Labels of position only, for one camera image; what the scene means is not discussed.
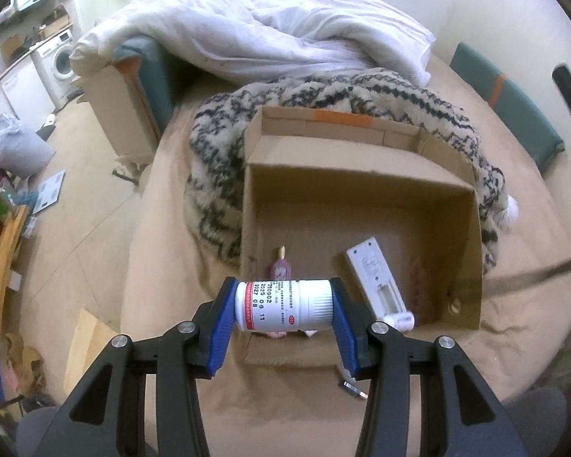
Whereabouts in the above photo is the white medicine bottle red label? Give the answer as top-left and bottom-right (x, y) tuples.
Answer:
(235, 280), (334, 333)

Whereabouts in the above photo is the teal cushion orange stripe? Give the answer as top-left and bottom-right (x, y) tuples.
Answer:
(450, 42), (565, 173)

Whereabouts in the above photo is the small white pill bottle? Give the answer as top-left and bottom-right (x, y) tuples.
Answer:
(381, 310), (416, 333)

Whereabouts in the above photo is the small black gold tube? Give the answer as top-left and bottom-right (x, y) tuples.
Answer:
(339, 380), (368, 400)

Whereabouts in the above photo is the beige bed cover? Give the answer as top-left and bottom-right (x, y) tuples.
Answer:
(120, 57), (571, 456)

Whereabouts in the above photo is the white remote control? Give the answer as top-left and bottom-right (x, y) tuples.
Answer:
(345, 237), (410, 322)

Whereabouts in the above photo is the wooden chair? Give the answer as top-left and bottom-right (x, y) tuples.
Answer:
(0, 205), (29, 338)

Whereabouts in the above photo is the white floor scale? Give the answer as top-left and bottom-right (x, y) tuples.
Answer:
(33, 170), (65, 216)

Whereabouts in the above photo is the brown cardboard box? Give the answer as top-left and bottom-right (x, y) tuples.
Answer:
(240, 106), (483, 339)

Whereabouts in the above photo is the grey plastic bag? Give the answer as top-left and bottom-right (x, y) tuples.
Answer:
(0, 112), (55, 179)

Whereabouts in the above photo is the patterned knit blanket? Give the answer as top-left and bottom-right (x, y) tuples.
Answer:
(184, 68), (509, 270)

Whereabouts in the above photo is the white duvet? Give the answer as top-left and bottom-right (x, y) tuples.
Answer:
(70, 0), (435, 87)

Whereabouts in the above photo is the white washing machine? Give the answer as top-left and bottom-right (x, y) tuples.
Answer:
(32, 28), (75, 109)

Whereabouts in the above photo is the pink keychain bottle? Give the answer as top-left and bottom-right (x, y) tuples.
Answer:
(271, 246), (292, 281)

